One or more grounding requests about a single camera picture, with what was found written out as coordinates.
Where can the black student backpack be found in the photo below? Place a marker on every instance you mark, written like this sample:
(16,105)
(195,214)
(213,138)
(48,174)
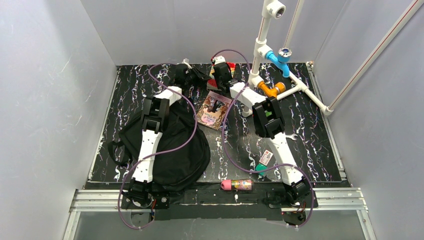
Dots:
(184,149)

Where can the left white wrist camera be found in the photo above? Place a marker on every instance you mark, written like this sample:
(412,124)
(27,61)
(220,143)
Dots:
(185,61)

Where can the blue plastic faucet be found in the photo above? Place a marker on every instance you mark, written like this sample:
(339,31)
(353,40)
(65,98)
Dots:
(280,60)

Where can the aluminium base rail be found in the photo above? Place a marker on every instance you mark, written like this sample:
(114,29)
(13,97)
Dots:
(206,212)

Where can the red patterned book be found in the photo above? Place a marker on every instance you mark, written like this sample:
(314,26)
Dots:
(211,85)

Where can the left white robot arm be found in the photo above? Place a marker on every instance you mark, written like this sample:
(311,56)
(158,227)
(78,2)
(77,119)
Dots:
(141,191)

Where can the teal eraser block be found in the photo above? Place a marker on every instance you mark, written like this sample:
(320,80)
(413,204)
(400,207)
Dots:
(262,168)

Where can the pink pencil case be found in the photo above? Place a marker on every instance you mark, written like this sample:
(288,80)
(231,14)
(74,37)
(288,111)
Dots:
(237,185)

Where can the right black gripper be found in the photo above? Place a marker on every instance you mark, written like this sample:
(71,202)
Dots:
(219,68)

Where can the white PVC pipe frame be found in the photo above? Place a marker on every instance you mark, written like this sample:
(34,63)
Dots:
(256,90)

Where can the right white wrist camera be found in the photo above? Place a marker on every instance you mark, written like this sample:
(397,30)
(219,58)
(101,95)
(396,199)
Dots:
(218,60)

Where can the orange plastic pipe fitting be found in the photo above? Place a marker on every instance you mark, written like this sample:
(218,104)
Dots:
(274,91)

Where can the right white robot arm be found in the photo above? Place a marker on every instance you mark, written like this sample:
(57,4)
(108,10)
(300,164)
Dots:
(269,124)

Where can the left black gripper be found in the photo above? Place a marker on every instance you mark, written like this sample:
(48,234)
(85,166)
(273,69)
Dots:
(197,76)

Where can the silver open-end wrench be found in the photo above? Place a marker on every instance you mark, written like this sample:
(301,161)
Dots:
(292,136)

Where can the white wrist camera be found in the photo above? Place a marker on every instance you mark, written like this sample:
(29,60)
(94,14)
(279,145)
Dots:
(218,60)
(185,61)

